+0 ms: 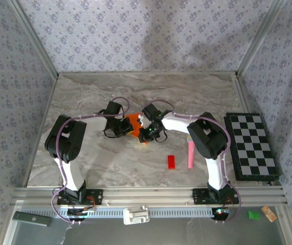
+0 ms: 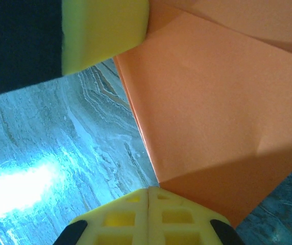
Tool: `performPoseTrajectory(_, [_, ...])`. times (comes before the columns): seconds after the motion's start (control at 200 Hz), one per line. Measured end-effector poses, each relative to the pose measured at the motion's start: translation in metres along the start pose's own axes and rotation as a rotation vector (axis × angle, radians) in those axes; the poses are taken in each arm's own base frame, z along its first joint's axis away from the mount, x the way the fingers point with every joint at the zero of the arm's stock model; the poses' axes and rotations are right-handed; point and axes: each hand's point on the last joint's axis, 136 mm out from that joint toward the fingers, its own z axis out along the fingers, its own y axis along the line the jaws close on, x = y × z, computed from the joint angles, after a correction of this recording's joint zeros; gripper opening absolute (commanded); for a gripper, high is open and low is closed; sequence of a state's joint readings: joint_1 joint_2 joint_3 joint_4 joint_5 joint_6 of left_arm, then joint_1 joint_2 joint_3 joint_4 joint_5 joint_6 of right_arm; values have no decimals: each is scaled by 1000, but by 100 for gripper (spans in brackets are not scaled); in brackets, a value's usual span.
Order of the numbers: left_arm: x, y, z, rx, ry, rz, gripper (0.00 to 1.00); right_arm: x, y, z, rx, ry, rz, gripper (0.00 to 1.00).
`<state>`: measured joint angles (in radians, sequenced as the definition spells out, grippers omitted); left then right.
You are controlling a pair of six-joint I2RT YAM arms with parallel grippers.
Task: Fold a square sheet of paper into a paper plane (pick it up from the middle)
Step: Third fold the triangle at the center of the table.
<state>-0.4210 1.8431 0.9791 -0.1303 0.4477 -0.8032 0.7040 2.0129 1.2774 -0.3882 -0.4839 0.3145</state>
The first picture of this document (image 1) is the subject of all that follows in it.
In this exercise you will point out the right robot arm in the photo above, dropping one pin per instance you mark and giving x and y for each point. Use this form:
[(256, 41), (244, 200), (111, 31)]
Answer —
[(207, 137)]

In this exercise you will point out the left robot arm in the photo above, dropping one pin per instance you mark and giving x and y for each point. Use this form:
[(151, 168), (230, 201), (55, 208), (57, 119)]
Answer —
[(64, 139)]

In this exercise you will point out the red rectangular block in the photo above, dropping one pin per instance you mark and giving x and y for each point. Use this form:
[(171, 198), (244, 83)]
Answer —
[(171, 162)]

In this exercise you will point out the pink toy microphone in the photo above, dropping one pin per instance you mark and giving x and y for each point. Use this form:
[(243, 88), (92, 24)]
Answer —
[(191, 155)]

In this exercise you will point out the white plastic holder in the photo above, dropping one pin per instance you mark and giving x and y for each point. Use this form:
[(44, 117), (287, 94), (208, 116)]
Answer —
[(135, 215)]

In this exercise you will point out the black and white chessboard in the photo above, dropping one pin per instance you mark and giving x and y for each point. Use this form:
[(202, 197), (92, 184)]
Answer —
[(253, 148)]

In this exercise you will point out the flat black rectangular device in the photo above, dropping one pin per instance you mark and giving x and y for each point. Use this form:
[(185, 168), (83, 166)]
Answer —
[(32, 219)]

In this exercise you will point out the green paper scrap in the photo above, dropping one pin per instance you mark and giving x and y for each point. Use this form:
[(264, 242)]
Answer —
[(253, 215)]

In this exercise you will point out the brown cardboard piece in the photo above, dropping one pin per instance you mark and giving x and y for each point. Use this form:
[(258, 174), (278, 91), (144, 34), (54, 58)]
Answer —
[(269, 214)]

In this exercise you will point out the aluminium mounting rail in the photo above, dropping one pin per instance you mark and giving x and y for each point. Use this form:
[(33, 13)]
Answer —
[(146, 196)]

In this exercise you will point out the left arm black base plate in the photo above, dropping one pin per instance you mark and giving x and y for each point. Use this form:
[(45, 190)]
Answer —
[(95, 196)]

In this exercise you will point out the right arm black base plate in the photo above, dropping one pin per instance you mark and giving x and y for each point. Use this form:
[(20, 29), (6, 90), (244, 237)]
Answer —
[(200, 196)]

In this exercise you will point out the aluminium table side rail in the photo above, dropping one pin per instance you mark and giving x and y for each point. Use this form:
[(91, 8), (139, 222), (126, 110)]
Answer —
[(241, 94)]

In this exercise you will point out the aluminium frame post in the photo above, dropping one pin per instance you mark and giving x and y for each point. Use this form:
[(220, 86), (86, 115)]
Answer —
[(259, 38), (35, 38)]

